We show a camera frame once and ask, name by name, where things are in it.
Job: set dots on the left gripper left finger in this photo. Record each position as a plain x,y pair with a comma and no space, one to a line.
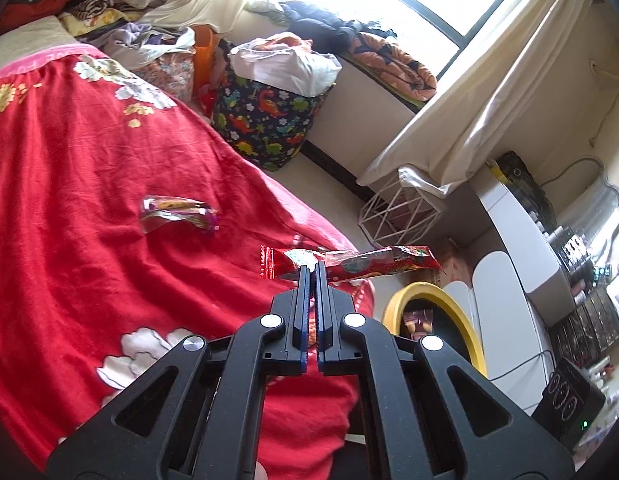
196,413

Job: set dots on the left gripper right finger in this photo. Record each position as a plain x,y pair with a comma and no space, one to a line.
428,413

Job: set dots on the red snack stick wrapper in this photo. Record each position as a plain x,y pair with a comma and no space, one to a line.
345,266

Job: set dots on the purple cookie snack wrapper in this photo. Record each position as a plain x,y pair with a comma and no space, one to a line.
156,211

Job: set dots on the purple candy wrapper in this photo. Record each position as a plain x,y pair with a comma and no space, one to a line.
419,323

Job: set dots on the yellow rimmed black trash bin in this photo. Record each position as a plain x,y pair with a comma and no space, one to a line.
450,323

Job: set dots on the white chair back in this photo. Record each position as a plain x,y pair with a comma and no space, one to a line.
517,351

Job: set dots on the black electronic device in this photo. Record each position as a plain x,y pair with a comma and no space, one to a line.
569,404

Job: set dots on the white desk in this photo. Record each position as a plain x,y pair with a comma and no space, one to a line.
535,262

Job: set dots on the red floral bed blanket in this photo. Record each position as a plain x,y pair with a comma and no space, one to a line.
87,301

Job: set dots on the cream window curtain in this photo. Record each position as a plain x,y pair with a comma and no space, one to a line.
490,57

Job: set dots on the dinosaur print laundry basket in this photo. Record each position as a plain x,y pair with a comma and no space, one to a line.
265,125

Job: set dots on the orange patterned folded quilt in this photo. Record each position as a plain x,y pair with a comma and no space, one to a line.
395,69

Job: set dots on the floral fabric bag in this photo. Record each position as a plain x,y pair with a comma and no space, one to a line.
173,73

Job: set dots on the white clothes in basket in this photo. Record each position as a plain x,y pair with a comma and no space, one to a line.
287,62

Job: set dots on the orange plastic bag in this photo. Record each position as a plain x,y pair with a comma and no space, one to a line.
206,41

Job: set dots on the dark blue jacket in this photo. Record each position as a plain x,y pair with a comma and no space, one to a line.
328,33

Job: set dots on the white wire side table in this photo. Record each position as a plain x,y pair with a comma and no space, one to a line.
399,214

